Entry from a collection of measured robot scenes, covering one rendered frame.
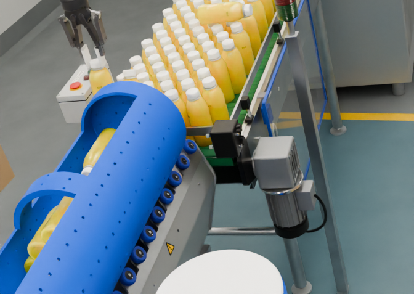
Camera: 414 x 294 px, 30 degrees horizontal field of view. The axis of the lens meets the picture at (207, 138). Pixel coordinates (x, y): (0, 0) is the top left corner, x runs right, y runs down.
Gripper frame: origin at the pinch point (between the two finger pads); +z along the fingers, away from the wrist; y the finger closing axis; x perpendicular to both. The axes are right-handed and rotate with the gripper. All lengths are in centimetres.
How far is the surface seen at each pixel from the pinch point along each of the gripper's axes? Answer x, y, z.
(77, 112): -1.1, -11.5, 18.2
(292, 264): 25, 37, 106
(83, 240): -75, 28, 4
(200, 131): -4.0, 28.4, 25.4
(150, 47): 30.5, 3.1, 14.0
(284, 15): 24, 53, 4
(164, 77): 10.6, 15.1, 14.5
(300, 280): 25, 38, 115
